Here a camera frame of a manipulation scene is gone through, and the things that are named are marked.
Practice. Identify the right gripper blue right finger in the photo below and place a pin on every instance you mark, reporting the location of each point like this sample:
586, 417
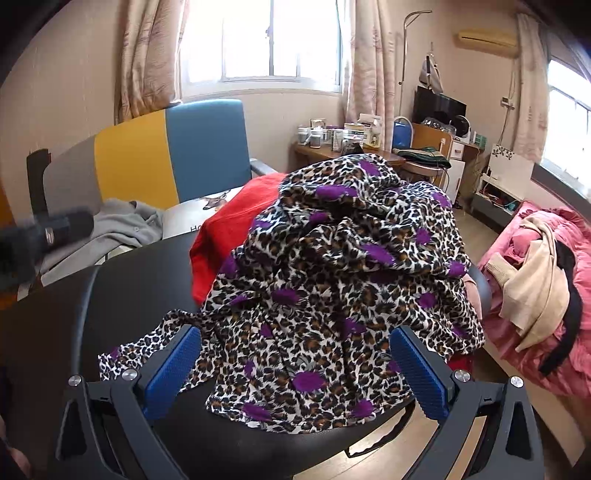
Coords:
427, 374

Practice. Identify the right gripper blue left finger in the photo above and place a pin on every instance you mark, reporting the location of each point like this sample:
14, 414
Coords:
166, 370

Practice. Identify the leopard print purple garment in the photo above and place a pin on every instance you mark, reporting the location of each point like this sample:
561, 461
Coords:
295, 330

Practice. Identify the grey garment on chair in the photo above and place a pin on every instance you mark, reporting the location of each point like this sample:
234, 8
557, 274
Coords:
132, 224

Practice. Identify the beige garment on bed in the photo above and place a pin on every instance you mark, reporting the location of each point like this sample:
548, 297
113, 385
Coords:
535, 295

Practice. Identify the pink bed with bedding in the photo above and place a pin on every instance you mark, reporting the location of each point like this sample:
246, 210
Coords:
572, 377

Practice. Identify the red garment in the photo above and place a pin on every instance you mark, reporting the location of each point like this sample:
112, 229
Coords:
210, 254

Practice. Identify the black garment on bed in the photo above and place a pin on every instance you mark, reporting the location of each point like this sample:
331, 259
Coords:
571, 319

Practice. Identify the grey yellow blue chair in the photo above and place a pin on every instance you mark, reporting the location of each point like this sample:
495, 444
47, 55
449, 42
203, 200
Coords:
161, 159

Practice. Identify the wooden desk with clutter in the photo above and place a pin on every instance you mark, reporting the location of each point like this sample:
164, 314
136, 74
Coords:
448, 154

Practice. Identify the left patterned curtain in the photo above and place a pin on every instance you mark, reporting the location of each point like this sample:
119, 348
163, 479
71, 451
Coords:
149, 71

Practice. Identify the patterned curtain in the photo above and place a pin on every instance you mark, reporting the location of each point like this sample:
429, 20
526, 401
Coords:
370, 86
149, 71

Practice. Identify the black monitor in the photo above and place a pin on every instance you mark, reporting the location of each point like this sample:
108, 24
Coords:
428, 104

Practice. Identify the middle patterned curtain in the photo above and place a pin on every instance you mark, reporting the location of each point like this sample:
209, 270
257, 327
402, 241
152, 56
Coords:
370, 86

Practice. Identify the right window curtain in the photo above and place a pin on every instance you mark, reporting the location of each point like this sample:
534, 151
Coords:
532, 119

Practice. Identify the wall air conditioner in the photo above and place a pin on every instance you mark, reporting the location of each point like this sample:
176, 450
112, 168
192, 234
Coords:
493, 42

